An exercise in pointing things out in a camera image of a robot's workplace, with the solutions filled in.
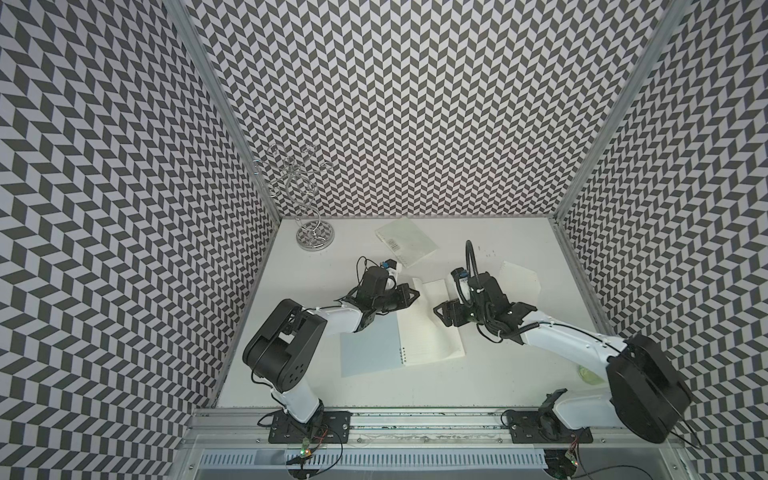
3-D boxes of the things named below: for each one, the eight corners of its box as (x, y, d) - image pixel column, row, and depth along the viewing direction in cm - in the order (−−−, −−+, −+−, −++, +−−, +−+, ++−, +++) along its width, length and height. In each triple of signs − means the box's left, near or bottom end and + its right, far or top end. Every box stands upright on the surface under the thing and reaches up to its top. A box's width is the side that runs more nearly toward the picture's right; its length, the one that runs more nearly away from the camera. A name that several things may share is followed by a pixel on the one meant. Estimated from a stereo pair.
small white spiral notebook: (410, 272, 106) (411, 266, 103) (376, 235, 117) (376, 229, 114) (439, 254, 111) (440, 248, 109) (403, 220, 122) (403, 214, 120)
